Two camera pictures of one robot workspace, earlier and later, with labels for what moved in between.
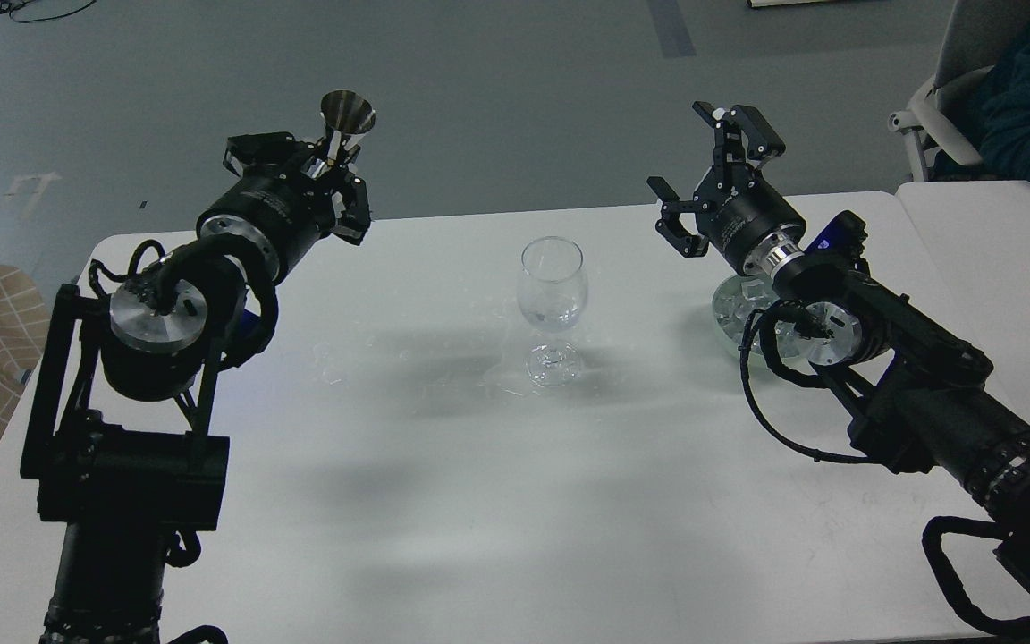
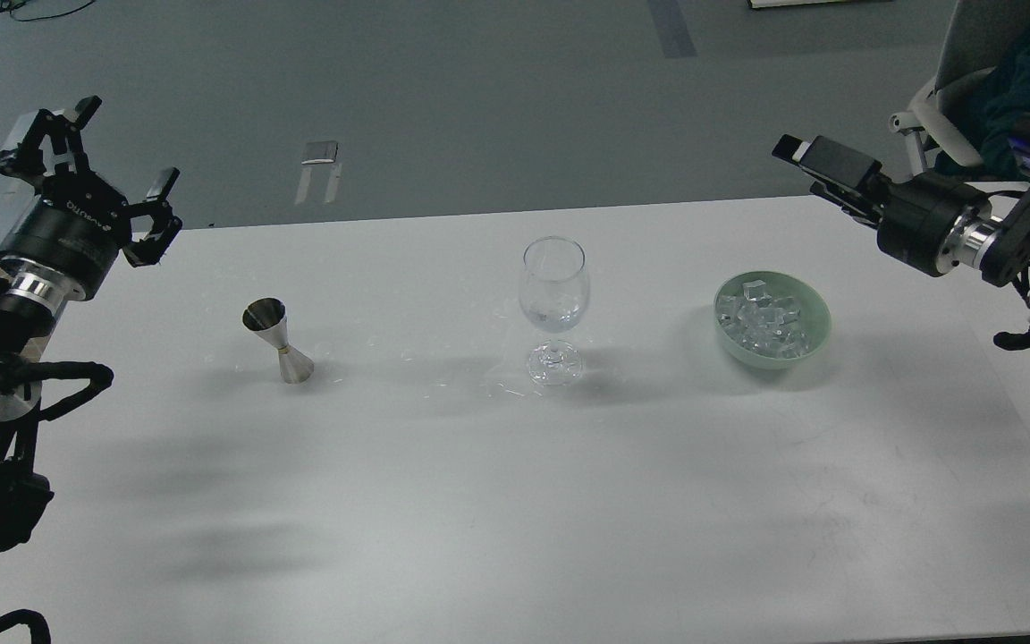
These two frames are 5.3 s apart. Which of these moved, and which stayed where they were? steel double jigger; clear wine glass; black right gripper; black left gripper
Moved: black left gripper; black right gripper; steel double jigger
Stayed: clear wine glass
